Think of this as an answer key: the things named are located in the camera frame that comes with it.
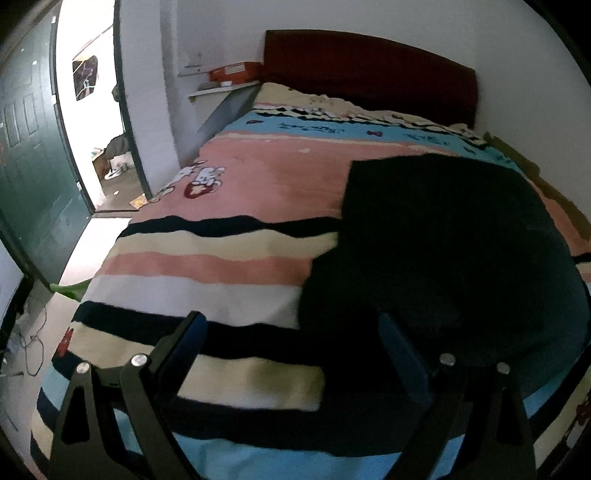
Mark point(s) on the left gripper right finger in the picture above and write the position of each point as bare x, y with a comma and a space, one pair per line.
452, 415

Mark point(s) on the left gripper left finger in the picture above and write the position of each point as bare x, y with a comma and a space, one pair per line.
114, 423

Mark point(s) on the black hooded jacket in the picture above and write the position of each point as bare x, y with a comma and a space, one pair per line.
444, 267

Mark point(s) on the green plastic chair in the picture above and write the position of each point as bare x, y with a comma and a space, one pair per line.
74, 292

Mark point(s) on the pink Hello Kitty blanket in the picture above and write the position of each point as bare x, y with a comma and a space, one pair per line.
233, 236

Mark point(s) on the green door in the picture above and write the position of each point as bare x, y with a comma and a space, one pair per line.
43, 205

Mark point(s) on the dark red headboard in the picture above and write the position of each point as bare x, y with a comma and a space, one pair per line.
373, 73

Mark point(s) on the orange box on shelf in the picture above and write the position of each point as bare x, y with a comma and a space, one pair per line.
237, 73

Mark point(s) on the white wall shelf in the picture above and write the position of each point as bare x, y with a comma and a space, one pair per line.
222, 89

